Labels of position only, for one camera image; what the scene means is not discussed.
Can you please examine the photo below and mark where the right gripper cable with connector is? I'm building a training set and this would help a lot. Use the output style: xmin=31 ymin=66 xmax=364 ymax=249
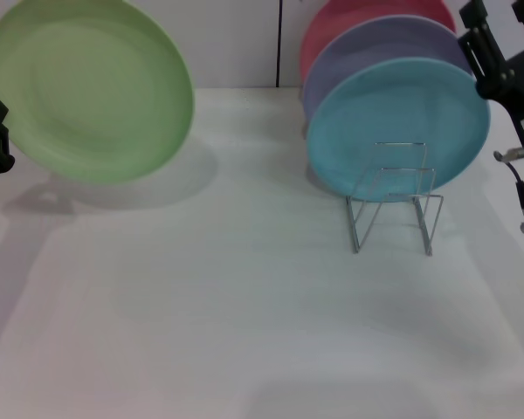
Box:
xmin=493 ymin=146 xmax=524 ymax=236

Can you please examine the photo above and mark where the silver wire plate rack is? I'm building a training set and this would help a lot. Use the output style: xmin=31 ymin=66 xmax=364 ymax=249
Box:
xmin=344 ymin=140 xmax=445 ymax=257

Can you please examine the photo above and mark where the light blue round plate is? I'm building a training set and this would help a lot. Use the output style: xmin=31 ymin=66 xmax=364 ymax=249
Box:
xmin=305 ymin=56 xmax=493 ymax=205

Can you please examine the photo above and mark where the purple round plate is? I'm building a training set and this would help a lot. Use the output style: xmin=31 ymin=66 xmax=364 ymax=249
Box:
xmin=300 ymin=14 xmax=475 ymax=126

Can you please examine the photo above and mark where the black vertical wall strip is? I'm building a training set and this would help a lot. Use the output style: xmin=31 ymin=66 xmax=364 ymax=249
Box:
xmin=275 ymin=0 xmax=285 ymax=88

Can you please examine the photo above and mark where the green round plate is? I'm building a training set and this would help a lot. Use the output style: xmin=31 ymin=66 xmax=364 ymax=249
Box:
xmin=0 ymin=0 xmax=197 ymax=184

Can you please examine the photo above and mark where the red round plate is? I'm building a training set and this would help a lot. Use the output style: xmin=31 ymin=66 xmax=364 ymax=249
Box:
xmin=299 ymin=0 xmax=458 ymax=84

